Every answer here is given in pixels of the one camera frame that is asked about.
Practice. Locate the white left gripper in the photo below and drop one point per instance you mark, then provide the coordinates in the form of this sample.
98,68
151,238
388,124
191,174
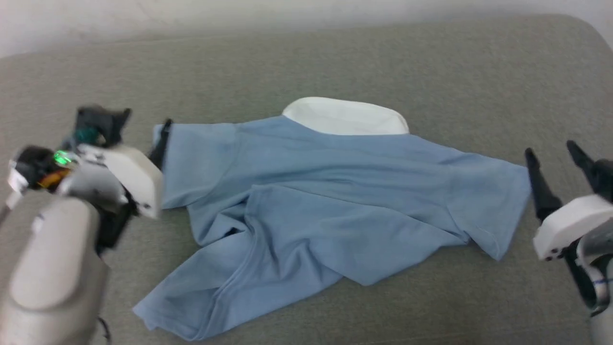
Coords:
136,175

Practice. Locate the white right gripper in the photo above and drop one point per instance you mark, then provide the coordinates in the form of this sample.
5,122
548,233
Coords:
570,223

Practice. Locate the light blue white-collared shirt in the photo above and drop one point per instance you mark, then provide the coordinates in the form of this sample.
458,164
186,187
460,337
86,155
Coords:
335,201

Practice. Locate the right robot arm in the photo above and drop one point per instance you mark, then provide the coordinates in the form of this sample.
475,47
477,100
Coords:
598,282

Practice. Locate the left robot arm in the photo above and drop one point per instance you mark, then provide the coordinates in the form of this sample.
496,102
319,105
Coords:
48,268

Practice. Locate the grey fabric sofa cushion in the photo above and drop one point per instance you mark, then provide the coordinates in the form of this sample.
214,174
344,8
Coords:
335,62

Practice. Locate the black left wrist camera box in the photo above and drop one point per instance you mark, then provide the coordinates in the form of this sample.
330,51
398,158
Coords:
103,122

